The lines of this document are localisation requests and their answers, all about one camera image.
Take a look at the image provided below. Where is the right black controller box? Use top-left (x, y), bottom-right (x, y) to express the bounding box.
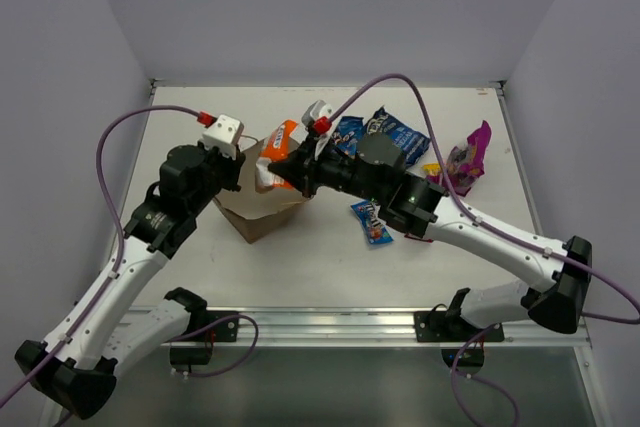
top-left (441, 347), bottom-right (485, 372)

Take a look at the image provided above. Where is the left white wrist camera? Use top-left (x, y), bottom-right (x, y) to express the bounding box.
top-left (201, 114), bottom-right (244, 160)

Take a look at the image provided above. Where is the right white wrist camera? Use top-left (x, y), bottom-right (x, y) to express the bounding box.
top-left (301, 100), bottom-right (334, 160)

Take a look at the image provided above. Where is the aluminium front rail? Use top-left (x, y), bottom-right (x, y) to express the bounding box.
top-left (114, 304), bottom-right (594, 348)

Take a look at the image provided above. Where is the brown paper bag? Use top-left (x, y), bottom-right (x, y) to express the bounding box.
top-left (213, 139), bottom-right (308, 244)

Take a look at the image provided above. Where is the yellow M&M's packet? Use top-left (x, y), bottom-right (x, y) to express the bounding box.
top-left (422, 163), bottom-right (443, 185)

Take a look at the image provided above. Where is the purple snack packet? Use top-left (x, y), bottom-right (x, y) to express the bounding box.
top-left (404, 233), bottom-right (434, 244)
top-left (446, 120), bottom-right (492, 197)

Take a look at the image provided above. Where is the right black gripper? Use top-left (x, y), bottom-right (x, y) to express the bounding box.
top-left (269, 131), bottom-right (386, 206)

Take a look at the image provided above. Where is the purple cable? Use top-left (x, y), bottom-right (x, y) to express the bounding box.
top-left (0, 105), bottom-right (261, 427)
top-left (312, 73), bottom-right (640, 423)

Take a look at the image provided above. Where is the left black controller box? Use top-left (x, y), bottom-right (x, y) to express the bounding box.
top-left (169, 347), bottom-right (212, 370)

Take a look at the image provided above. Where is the orange Fox's candy packet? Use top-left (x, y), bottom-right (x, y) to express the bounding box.
top-left (255, 120), bottom-right (299, 193)

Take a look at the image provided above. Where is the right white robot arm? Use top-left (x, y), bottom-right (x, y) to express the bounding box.
top-left (268, 134), bottom-right (592, 340)

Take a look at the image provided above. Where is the blue Kettle chips bag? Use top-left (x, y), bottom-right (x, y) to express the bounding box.
top-left (364, 106), bottom-right (431, 167)

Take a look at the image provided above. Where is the blue Doritos chips bag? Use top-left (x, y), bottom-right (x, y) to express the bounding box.
top-left (331, 116), bottom-right (364, 158)

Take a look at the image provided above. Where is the black controller box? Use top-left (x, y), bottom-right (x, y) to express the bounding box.
top-left (441, 347), bottom-right (485, 372)
top-left (169, 347), bottom-right (212, 370)

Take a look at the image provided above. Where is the blue M&M's packet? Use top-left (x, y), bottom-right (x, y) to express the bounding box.
top-left (350, 201), bottom-right (393, 246)

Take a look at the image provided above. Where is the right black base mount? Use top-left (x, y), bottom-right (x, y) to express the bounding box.
top-left (413, 304), bottom-right (480, 343)

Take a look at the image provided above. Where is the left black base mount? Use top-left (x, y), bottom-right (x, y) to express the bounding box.
top-left (186, 309), bottom-right (239, 343)

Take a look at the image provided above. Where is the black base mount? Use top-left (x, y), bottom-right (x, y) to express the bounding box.
top-left (186, 309), bottom-right (239, 343)
top-left (413, 304), bottom-right (480, 343)

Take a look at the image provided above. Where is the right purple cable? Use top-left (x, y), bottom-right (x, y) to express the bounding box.
top-left (312, 73), bottom-right (640, 423)

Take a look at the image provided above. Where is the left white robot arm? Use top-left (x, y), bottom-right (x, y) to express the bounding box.
top-left (15, 143), bottom-right (245, 420)

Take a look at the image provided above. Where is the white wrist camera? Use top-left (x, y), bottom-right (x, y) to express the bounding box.
top-left (301, 100), bottom-right (334, 160)
top-left (201, 114), bottom-right (244, 160)

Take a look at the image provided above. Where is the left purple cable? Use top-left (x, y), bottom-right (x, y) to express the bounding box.
top-left (0, 105), bottom-right (261, 427)

